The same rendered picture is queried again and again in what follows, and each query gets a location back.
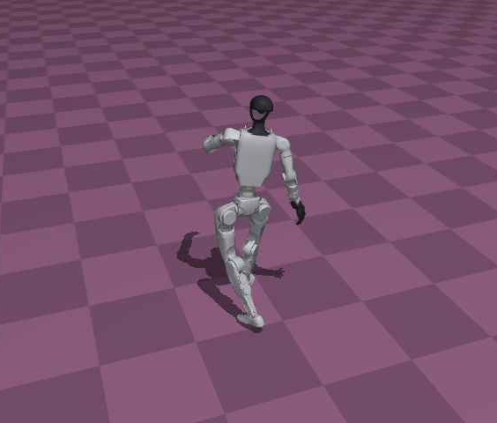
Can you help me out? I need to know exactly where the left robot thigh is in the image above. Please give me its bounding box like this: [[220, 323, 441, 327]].
[[215, 202, 245, 273]]

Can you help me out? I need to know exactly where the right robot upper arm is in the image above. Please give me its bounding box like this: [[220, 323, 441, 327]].
[[276, 135, 296, 183]]

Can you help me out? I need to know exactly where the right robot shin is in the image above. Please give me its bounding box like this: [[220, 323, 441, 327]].
[[241, 244, 258, 278]]

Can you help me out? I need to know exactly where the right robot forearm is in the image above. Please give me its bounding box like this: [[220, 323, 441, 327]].
[[286, 170, 300, 205]]

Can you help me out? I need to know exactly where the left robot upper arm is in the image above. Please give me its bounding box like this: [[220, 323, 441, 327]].
[[203, 128, 241, 154]]

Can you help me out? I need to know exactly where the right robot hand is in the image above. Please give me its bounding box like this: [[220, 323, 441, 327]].
[[290, 201, 306, 225]]

